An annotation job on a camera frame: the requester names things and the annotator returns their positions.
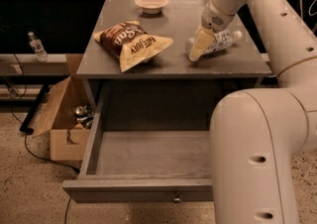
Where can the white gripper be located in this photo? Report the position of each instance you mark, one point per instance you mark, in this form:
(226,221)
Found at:
(214,19)

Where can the clear blue plastic bottle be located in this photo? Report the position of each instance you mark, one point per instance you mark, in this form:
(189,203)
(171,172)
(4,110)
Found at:
(223,40)

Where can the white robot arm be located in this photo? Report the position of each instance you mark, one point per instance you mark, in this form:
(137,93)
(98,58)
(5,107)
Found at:
(255,132)

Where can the grey open top drawer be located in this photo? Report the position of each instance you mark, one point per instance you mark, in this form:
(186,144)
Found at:
(142,166)

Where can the clear water bottle on ledge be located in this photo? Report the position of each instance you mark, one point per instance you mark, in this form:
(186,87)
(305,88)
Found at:
(38,48)

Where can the cream ceramic bowl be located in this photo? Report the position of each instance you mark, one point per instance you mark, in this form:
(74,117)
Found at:
(151,6)

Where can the grey wooden cabinet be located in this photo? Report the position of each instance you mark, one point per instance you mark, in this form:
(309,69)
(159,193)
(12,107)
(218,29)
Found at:
(169,92)

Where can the brown and cream chip bag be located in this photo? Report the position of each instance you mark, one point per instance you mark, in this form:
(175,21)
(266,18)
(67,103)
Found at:
(130,44)

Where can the crushed metal cans in box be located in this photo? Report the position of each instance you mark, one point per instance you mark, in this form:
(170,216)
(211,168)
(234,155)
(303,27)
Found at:
(84,116)

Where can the open cardboard box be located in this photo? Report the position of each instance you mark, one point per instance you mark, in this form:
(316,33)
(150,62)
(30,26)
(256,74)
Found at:
(68,139)

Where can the black metal stand leg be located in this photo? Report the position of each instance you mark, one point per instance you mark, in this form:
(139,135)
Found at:
(25,127)

